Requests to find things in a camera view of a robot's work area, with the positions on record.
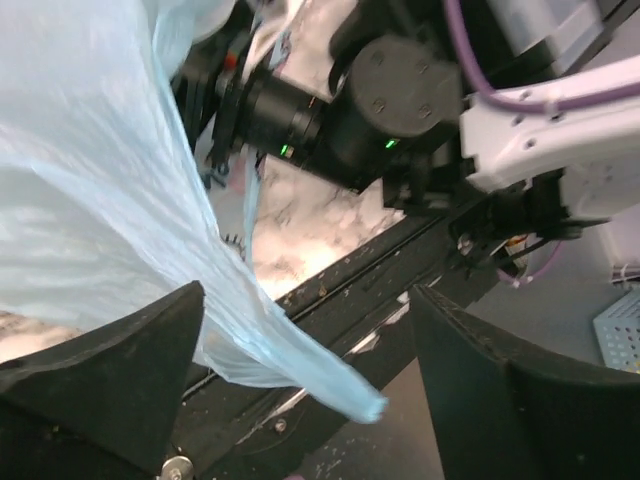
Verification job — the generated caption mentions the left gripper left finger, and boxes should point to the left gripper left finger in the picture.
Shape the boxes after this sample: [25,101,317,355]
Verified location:
[1,282,204,479]

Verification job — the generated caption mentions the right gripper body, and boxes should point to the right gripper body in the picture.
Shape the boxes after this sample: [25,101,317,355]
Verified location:
[171,23,270,170]

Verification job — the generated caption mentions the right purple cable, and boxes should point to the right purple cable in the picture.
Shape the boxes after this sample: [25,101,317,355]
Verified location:
[442,0,640,291]

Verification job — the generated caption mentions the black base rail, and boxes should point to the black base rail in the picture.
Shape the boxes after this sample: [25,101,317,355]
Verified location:
[171,213,497,479]

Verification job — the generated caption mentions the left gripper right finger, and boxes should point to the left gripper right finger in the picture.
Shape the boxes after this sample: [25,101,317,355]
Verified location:
[409,285,639,480]

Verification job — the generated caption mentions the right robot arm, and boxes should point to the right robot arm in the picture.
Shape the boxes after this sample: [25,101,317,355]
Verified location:
[173,33,639,194]

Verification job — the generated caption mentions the blue plastic bag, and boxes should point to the blue plastic bag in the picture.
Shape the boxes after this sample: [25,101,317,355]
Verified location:
[1,1,387,424]

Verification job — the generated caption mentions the white perforated basket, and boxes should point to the white perforated basket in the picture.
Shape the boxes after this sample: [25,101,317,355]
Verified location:
[593,290,640,374]

